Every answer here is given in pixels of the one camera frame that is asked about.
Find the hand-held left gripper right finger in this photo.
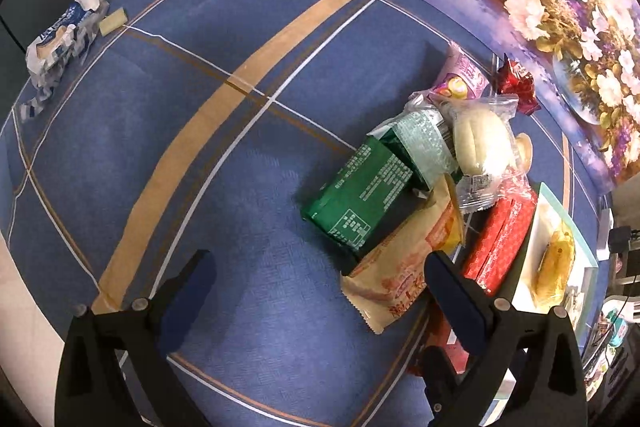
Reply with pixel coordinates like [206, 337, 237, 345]
[422, 251, 588, 427]

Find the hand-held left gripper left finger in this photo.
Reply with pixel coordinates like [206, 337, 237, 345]
[55, 249, 217, 427]

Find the beige snack packet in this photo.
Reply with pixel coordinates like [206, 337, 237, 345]
[340, 174, 466, 335]

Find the long red snack packet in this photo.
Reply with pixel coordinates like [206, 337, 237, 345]
[460, 192, 540, 297]

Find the white box with teal rim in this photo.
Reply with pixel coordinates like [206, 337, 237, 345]
[490, 182, 599, 418]

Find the dark green snack packet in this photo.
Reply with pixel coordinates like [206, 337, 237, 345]
[300, 134, 432, 258]

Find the pale green snack packet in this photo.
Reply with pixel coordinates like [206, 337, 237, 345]
[372, 106, 461, 190]

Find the white bun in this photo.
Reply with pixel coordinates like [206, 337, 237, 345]
[430, 93, 531, 214]

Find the red glossy snack packet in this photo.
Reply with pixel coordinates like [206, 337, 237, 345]
[410, 302, 473, 375]

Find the yellow snack packet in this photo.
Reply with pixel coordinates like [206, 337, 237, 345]
[531, 227, 577, 308]

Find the cream pudding cup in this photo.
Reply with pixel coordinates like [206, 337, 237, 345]
[515, 133, 535, 170]

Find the white power adapter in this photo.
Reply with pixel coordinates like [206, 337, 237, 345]
[598, 207, 615, 254]

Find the blue plaid tablecloth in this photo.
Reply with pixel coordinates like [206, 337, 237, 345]
[0, 0, 613, 427]

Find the black device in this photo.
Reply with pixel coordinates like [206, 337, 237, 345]
[609, 227, 640, 254]

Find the red crinkled candy packet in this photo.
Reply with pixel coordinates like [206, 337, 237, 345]
[495, 57, 542, 116]

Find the pink snack packet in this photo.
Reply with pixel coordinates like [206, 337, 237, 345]
[429, 42, 490, 104]

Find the small pale yellow block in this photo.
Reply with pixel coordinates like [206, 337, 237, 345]
[99, 8, 127, 35]

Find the blue white crumpled wrapper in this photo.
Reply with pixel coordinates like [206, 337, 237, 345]
[20, 0, 111, 120]

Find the floral painting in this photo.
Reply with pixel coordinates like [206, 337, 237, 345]
[419, 0, 640, 192]

